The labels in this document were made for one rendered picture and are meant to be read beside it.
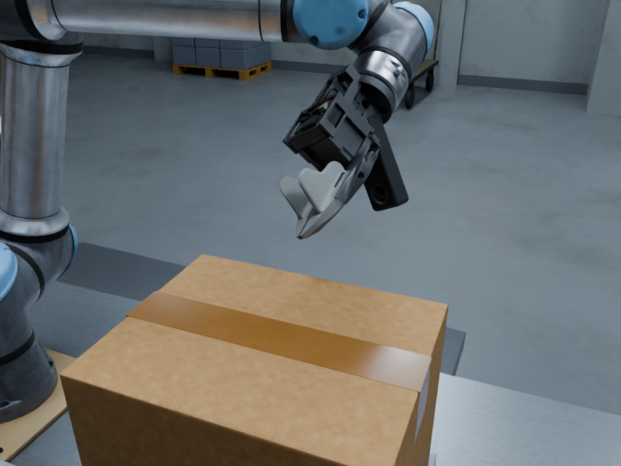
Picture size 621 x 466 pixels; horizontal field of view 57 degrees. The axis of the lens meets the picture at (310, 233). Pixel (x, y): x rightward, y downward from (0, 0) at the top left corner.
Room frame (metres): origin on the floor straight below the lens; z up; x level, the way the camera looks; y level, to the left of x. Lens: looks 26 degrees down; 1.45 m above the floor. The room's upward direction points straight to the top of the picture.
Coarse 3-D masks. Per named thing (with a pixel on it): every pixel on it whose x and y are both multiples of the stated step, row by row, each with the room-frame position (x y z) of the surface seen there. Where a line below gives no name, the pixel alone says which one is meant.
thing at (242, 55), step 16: (176, 48) 7.50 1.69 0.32; (192, 48) 7.40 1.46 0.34; (208, 48) 7.31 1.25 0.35; (224, 48) 7.22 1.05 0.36; (240, 48) 7.14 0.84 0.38; (256, 48) 7.40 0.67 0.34; (176, 64) 7.51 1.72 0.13; (192, 64) 7.41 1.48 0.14; (208, 64) 7.32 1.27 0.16; (224, 64) 7.23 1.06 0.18; (240, 64) 7.14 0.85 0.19; (256, 64) 7.39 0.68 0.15
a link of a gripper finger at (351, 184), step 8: (360, 160) 0.60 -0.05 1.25; (368, 160) 0.60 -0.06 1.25; (352, 168) 0.59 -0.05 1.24; (360, 168) 0.59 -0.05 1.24; (368, 168) 0.59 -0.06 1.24; (352, 176) 0.58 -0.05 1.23; (360, 176) 0.59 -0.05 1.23; (368, 176) 0.59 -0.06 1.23; (344, 184) 0.58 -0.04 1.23; (352, 184) 0.58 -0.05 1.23; (360, 184) 0.58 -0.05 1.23; (336, 192) 0.57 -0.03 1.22; (344, 192) 0.57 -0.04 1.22; (352, 192) 0.57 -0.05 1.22; (344, 200) 0.57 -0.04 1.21
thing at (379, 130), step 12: (372, 120) 0.67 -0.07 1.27; (372, 132) 0.66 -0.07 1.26; (384, 132) 0.67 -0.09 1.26; (384, 144) 0.66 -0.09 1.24; (384, 156) 0.65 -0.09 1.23; (372, 168) 0.66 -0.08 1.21; (384, 168) 0.65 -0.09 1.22; (396, 168) 0.65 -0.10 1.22; (372, 180) 0.66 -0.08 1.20; (384, 180) 0.64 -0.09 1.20; (396, 180) 0.65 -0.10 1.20; (372, 192) 0.65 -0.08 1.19; (384, 192) 0.64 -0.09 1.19; (396, 192) 0.64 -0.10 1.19; (372, 204) 0.66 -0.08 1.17; (384, 204) 0.64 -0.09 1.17; (396, 204) 0.63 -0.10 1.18
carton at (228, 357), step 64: (128, 320) 0.48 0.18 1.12; (192, 320) 0.48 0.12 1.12; (256, 320) 0.48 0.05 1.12; (320, 320) 0.48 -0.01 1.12; (384, 320) 0.48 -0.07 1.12; (64, 384) 0.39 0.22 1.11; (128, 384) 0.38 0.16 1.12; (192, 384) 0.38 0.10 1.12; (256, 384) 0.38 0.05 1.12; (320, 384) 0.38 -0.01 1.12; (384, 384) 0.38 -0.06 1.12; (128, 448) 0.37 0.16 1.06; (192, 448) 0.35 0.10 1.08; (256, 448) 0.32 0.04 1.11; (320, 448) 0.31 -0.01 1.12; (384, 448) 0.31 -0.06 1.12
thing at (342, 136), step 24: (336, 72) 0.70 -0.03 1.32; (336, 96) 0.63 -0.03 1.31; (360, 96) 0.68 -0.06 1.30; (384, 96) 0.68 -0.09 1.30; (312, 120) 0.61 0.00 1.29; (336, 120) 0.62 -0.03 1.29; (360, 120) 0.63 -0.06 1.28; (384, 120) 0.70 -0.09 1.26; (288, 144) 0.64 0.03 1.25; (312, 144) 0.62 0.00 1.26; (336, 144) 0.60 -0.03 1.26; (360, 144) 0.62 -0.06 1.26
